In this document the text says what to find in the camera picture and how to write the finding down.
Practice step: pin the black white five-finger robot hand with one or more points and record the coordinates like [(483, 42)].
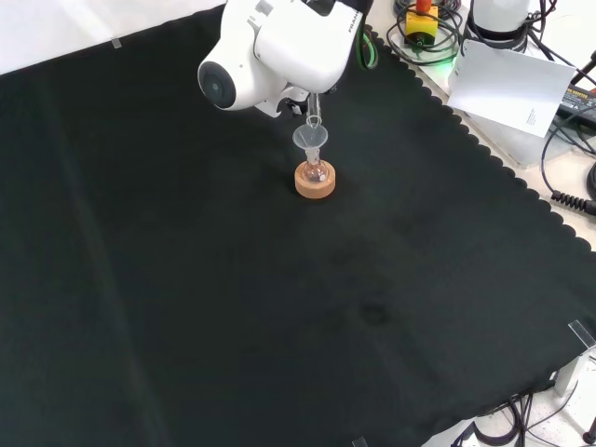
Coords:
[(291, 100)]

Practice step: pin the clear graduated cylinder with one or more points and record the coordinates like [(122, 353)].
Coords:
[(315, 112)]

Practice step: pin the glass round-bottom flask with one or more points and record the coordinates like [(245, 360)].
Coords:
[(315, 171)]

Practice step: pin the clear plastic funnel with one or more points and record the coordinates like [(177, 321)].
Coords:
[(310, 137)]

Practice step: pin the yellow stop button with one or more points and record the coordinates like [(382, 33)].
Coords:
[(421, 25)]

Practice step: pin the clear tape strip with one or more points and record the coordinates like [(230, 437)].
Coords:
[(582, 333), (360, 442), (117, 43)]

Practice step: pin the black bench cloth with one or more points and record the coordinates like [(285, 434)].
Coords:
[(233, 279)]

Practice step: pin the pale white board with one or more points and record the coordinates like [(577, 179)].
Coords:
[(510, 86)]

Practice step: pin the grey box under board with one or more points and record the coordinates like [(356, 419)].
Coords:
[(512, 144)]

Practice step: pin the black power adapter yellow label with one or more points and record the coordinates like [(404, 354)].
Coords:
[(579, 102)]

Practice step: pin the black tripod leg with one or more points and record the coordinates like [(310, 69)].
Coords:
[(586, 70)]

